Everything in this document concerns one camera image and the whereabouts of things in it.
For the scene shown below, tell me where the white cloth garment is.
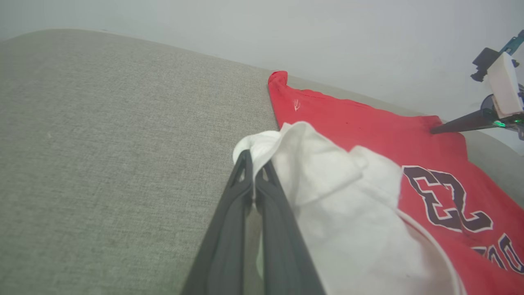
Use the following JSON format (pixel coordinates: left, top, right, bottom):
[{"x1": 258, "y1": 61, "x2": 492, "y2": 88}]
[{"x1": 233, "y1": 121, "x2": 467, "y2": 295}]

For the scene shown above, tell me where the teal right camera connector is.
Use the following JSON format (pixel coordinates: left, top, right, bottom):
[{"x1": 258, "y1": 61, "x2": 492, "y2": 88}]
[{"x1": 499, "y1": 29, "x2": 524, "y2": 56}]

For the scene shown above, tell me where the grey fabric sofa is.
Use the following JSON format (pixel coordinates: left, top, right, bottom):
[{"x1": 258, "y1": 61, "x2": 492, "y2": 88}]
[{"x1": 0, "y1": 29, "x2": 524, "y2": 295}]

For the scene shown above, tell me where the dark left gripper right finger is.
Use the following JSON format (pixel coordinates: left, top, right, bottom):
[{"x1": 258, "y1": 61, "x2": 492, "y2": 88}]
[{"x1": 254, "y1": 160, "x2": 326, "y2": 295}]

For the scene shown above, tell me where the red basketball jersey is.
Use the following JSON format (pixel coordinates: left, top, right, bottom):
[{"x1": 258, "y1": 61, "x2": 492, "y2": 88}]
[{"x1": 268, "y1": 70, "x2": 524, "y2": 295}]

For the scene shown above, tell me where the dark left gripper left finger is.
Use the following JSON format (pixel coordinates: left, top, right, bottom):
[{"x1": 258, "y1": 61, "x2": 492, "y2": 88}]
[{"x1": 180, "y1": 150, "x2": 254, "y2": 295}]

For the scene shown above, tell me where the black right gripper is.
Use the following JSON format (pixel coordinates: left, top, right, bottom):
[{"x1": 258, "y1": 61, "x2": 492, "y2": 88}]
[{"x1": 430, "y1": 93, "x2": 524, "y2": 142}]

